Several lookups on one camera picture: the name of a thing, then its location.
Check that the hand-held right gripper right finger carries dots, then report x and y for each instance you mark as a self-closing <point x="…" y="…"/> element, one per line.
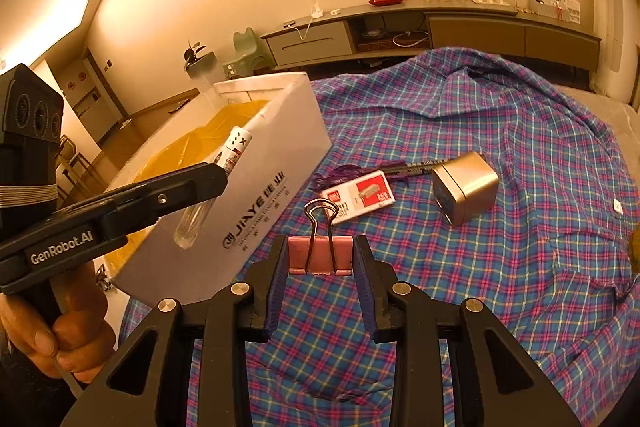
<point x="365" y="292"/>

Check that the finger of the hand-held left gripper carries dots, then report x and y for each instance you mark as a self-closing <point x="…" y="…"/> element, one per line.
<point x="200" y="184"/>

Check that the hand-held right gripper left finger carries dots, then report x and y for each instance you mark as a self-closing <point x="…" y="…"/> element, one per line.
<point x="277" y="287"/>

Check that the clear tube with white cap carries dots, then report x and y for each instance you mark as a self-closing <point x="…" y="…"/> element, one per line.
<point x="195" y="217"/>

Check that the pink binder clip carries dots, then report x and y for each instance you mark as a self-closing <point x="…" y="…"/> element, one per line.
<point x="320" y="254"/>

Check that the white foam box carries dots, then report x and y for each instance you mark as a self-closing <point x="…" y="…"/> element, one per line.
<point x="280" y="147"/>

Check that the red and white staple box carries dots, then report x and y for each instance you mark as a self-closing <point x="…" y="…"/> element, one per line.
<point x="360" y="197"/>

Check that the purple figurine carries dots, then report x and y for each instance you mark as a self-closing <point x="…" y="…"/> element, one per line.
<point x="335" y="177"/>

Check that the black marker pen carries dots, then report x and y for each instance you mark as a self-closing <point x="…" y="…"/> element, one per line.
<point x="415" y="167"/>

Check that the gold cube speaker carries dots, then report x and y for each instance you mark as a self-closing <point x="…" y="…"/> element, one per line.
<point x="475" y="187"/>

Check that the person's left hand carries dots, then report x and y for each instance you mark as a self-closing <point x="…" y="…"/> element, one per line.
<point x="75" y="337"/>

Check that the wooden dining chair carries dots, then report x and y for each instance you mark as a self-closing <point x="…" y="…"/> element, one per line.
<point x="75" y="167"/>

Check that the dark flat item on floor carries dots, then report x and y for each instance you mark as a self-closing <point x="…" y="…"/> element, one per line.
<point x="178" y="106"/>

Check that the grey interior door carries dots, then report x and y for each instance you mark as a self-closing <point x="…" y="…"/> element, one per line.
<point x="95" y="102"/>

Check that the white round bin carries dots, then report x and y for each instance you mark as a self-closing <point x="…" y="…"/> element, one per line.
<point x="205" y="74"/>

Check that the potted green plant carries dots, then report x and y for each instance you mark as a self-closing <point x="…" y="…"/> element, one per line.
<point x="192" y="54"/>

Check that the black eyeglasses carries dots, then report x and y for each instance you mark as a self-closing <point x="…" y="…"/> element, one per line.
<point x="104" y="279"/>

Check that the blue plaid shirt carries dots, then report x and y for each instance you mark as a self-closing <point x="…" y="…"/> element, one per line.
<point x="500" y="282"/>

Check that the green child chair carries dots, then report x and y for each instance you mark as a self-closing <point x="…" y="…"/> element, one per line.
<point x="245" y="52"/>

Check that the white charger dock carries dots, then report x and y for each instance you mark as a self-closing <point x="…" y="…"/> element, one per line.
<point x="318" y="10"/>

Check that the red dish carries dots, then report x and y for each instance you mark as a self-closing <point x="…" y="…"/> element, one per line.
<point x="386" y="0"/>

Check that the small white tag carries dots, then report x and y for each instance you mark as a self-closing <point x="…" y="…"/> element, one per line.
<point x="617" y="206"/>

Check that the long grey television cabinet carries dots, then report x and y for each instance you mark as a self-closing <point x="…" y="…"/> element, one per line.
<point x="475" y="32"/>

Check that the white desktop organizer box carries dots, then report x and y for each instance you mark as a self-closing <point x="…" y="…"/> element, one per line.
<point x="552" y="9"/>

